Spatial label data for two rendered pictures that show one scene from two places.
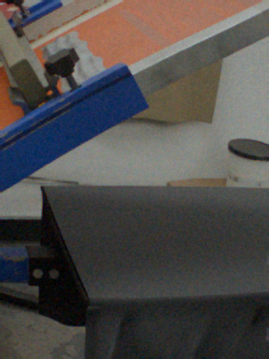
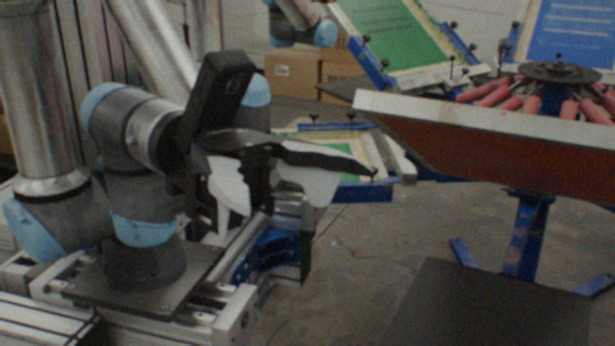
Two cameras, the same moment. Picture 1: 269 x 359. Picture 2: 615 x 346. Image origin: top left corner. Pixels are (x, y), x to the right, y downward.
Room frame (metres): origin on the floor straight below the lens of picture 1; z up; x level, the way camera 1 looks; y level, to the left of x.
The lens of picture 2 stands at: (1.94, -1.16, 1.89)
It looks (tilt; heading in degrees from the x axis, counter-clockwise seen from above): 26 degrees down; 134
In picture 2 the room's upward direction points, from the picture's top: straight up
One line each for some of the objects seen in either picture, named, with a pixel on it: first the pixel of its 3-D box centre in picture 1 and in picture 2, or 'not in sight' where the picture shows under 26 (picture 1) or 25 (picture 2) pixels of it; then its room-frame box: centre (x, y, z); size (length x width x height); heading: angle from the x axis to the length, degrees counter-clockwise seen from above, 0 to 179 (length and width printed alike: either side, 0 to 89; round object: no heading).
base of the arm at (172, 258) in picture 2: not in sight; (143, 244); (1.09, -0.73, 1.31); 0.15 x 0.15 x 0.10
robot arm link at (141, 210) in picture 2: not in sight; (153, 193); (1.36, -0.84, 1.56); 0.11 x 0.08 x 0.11; 91
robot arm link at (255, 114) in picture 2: not in sight; (244, 102); (0.86, -0.29, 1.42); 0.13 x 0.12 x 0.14; 3
